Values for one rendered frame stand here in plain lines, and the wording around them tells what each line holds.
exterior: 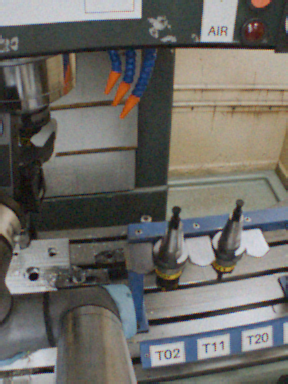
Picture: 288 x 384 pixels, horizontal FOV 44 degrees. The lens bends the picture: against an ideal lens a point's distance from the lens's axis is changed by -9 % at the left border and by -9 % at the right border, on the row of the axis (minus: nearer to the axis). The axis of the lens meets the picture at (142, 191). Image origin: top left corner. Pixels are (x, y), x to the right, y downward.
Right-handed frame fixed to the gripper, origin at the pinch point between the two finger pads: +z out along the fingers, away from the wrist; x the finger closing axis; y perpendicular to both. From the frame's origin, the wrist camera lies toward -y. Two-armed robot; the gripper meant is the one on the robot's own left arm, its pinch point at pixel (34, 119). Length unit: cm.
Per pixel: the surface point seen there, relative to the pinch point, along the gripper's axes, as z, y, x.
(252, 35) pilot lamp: -16.8, -20.3, 28.1
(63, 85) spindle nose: -4.9, -8.5, 7.0
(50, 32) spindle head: -19.7, -20.9, 10.5
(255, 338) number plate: -11, 51, 46
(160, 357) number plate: -16, 51, 23
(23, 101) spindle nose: -8.5, -8.0, 2.3
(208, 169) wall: 91, 81, 44
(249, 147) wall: 96, 70, 64
